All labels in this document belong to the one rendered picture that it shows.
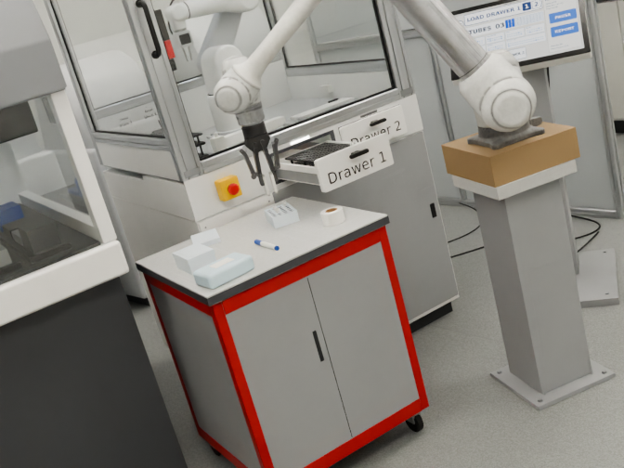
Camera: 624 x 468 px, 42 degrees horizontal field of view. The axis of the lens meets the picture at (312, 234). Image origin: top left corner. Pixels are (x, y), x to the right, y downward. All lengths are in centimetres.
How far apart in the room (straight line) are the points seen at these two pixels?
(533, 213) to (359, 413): 82
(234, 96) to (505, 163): 82
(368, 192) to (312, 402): 100
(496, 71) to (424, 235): 118
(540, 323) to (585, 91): 167
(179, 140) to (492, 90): 106
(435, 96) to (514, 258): 224
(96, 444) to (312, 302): 82
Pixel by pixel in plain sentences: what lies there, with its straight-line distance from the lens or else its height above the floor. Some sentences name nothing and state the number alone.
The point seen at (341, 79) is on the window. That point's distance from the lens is 308.
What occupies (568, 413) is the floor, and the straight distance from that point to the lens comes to 276.
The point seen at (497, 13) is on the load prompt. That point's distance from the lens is 337.
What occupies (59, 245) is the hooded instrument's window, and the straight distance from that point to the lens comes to 243.
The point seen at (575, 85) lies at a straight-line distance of 415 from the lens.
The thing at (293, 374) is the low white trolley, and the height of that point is 42.
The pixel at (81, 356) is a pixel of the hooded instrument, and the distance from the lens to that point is 258.
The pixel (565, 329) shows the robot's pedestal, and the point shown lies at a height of 21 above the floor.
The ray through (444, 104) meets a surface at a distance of 468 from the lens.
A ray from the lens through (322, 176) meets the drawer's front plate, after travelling 263.
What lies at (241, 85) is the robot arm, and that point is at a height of 124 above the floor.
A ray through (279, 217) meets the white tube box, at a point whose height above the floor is 79.
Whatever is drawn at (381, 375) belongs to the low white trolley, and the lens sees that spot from 258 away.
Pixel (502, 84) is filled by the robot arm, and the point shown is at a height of 108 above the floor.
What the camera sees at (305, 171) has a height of 88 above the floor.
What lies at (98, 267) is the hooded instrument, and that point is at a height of 85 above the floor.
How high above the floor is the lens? 149
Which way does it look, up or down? 17 degrees down
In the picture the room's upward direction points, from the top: 15 degrees counter-clockwise
